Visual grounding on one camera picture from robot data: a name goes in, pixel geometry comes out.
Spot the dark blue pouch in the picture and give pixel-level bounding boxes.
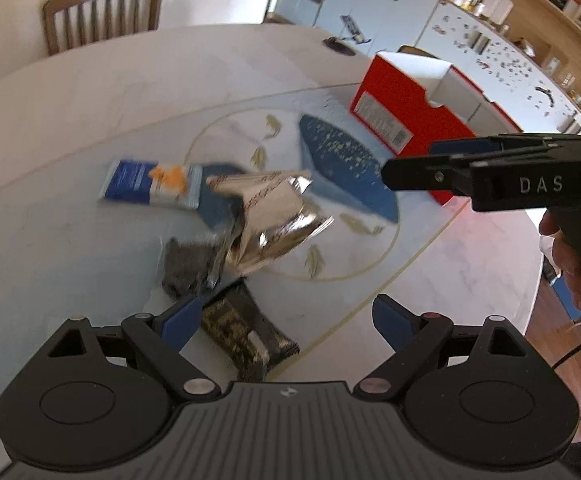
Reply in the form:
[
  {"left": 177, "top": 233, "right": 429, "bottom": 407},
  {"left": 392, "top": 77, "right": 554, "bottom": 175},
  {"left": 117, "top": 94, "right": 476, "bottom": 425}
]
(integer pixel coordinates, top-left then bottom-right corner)
[{"left": 198, "top": 161, "right": 251, "bottom": 228}]

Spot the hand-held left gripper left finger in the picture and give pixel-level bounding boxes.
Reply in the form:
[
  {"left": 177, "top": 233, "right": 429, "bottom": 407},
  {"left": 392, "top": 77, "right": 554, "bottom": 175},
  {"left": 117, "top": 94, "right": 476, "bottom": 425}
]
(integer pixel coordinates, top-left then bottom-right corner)
[{"left": 45, "top": 296, "right": 220, "bottom": 402}]

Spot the white marble desktop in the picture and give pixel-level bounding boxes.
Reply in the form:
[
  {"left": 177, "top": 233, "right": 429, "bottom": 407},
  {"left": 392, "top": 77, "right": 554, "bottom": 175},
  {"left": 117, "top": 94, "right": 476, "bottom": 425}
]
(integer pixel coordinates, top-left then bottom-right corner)
[{"left": 0, "top": 22, "right": 546, "bottom": 461}]

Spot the black cable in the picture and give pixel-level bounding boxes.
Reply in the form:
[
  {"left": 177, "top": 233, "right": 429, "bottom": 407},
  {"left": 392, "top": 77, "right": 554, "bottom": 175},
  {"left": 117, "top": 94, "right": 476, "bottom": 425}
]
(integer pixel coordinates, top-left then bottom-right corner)
[{"left": 551, "top": 332, "right": 581, "bottom": 421}]

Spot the white tall cabinet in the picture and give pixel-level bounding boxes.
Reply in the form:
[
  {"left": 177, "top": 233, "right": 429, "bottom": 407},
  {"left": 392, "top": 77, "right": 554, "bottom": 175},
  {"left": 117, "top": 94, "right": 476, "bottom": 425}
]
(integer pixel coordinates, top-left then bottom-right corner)
[{"left": 273, "top": 0, "right": 444, "bottom": 56}]

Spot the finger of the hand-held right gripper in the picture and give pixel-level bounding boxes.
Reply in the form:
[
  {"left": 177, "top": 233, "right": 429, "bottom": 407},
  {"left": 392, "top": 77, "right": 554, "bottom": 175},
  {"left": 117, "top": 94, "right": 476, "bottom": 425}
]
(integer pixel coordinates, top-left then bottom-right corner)
[
  {"left": 429, "top": 134, "right": 581, "bottom": 167},
  {"left": 381, "top": 151, "right": 476, "bottom": 197}
]

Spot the blue orange packet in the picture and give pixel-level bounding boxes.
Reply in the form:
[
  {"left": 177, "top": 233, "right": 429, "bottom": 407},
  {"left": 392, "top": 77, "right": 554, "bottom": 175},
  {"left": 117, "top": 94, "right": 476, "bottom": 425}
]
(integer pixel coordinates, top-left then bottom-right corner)
[{"left": 98, "top": 159, "right": 204, "bottom": 211}]

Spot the brown wooden chair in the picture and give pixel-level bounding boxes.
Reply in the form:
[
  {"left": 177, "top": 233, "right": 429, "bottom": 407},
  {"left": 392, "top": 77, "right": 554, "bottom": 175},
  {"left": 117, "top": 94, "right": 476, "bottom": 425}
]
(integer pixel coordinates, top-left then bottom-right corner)
[{"left": 42, "top": 0, "right": 165, "bottom": 57}]

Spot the person's right hand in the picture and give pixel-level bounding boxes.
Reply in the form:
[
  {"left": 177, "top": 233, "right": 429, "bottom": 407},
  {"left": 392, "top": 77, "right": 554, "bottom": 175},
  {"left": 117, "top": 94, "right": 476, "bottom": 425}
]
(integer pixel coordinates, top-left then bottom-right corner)
[{"left": 539, "top": 210, "right": 581, "bottom": 312}]

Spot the black gold patterned packet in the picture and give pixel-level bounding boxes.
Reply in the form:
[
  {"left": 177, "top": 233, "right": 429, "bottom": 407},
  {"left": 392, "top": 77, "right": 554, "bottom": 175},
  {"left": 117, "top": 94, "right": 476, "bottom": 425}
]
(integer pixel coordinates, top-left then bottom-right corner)
[{"left": 199, "top": 280, "right": 301, "bottom": 383}]

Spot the brown silver foil bag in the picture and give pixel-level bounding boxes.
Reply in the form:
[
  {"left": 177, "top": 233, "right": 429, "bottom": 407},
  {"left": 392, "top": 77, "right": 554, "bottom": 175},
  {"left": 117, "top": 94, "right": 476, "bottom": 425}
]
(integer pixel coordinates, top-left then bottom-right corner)
[{"left": 205, "top": 169, "right": 335, "bottom": 277}]

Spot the white cabinet with stickers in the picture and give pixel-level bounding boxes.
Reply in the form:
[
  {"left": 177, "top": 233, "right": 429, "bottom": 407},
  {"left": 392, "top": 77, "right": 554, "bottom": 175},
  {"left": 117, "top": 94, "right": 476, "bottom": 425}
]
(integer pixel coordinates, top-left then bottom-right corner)
[{"left": 415, "top": 0, "right": 581, "bottom": 136}]

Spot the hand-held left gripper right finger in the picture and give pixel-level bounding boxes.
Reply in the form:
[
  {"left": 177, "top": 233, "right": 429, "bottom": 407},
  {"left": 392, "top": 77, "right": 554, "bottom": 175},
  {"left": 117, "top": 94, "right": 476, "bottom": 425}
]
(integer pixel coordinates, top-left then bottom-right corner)
[{"left": 355, "top": 295, "right": 529, "bottom": 402}]

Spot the red cardboard box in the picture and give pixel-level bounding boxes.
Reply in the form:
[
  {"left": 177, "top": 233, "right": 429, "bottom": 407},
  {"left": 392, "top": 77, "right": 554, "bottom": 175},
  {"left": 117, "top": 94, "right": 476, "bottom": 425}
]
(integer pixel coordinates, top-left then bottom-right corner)
[{"left": 349, "top": 50, "right": 524, "bottom": 207}]

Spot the black foil packet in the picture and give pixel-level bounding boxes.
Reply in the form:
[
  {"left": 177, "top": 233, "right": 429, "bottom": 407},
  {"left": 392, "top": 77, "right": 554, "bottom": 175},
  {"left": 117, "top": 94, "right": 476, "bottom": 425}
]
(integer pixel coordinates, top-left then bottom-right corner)
[{"left": 160, "top": 237, "right": 221, "bottom": 297}]

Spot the small stand on table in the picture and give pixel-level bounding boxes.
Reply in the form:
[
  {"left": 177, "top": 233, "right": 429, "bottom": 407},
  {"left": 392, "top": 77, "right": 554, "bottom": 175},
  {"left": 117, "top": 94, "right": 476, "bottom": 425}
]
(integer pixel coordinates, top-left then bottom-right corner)
[{"left": 339, "top": 14, "right": 374, "bottom": 45}]

